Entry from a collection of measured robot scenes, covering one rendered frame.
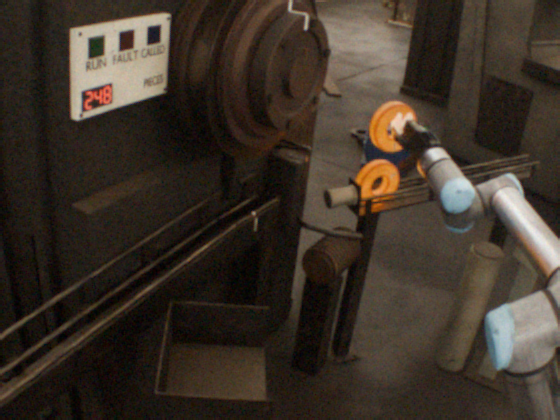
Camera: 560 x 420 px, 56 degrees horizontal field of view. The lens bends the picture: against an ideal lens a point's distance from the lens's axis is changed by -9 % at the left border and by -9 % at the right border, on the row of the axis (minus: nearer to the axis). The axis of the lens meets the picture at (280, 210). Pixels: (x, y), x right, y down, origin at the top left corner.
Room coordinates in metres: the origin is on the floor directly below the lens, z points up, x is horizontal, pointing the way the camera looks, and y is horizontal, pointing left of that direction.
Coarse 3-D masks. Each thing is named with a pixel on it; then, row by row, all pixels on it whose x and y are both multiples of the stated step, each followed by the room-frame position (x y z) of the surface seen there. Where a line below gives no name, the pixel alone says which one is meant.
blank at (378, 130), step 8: (384, 104) 1.62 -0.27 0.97; (392, 104) 1.61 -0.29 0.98; (400, 104) 1.61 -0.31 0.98; (376, 112) 1.60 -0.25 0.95; (384, 112) 1.58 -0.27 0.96; (392, 112) 1.60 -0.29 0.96; (400, 112) 1.61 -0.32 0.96; (408, 112) 1.62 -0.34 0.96; (376, 120) 1.58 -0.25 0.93; (384, 120) 1.58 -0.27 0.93; (376, 128) 1.57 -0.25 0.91; (384, 128) 1.59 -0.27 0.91; (376, 136) 1.57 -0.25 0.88; (384, 136) 1.59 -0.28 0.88; (376, 144) 1.58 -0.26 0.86; (384, 144) 1.59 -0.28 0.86; (392, 144) 1.60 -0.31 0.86
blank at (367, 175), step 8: (376, 160) 1.64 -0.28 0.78; (384, 160) 1.66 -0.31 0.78; (368, 168) 1.61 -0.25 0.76; (376, 168) 1.61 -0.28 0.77; (384, 168) 1.63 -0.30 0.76; (392, 168) 1.64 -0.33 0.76; (360, 176) 1.61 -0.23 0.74; (368, 176) 1.60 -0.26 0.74; (376, 176) 1.62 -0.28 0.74; (384, 176) 1.64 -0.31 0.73; (392, 176) 1.65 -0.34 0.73; (360, 184) 1.59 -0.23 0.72; (368, 184) 1.60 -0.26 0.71; (384, 184) 1.66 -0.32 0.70; (392, 184) 1.65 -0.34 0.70; (368, 192) 1.61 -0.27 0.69; (376, 192) 1.64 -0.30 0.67; (384, 192) 1.64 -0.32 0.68
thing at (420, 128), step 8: (408, 128) 1.51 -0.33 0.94; (416, 128) 1.49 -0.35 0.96; (424, 128) 1.51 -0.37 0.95; (432, 128) 1.51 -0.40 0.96; (408, 136) 1.50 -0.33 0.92; (416, 136) 1.48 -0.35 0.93; (424, 136) 1.48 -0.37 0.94; (432, 136) 1.47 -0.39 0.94; (408, 144) 1.49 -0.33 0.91; (416, 144) 1.49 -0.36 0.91; (424, 144) 1.45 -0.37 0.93; (432, 144) 1.43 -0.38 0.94; (440, 144) 1.44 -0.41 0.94; (416, 152) 1.48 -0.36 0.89; (424, 152) 1.43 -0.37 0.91
